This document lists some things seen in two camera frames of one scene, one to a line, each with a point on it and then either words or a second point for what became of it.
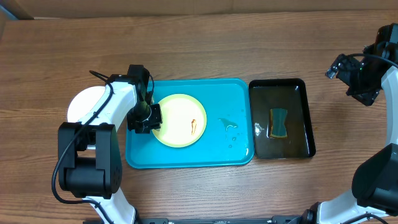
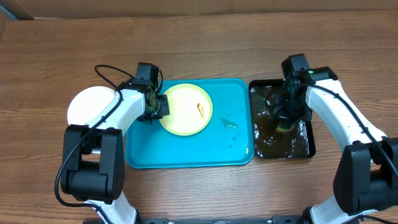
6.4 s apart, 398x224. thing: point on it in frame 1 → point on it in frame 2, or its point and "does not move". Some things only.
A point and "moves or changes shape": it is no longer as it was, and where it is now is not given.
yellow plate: [184, 121] moves or changes shape
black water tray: [265, 94] does not move
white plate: [83, 102] does not move
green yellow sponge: [277, 127] → [281, 130]
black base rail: [275, 219] does not move
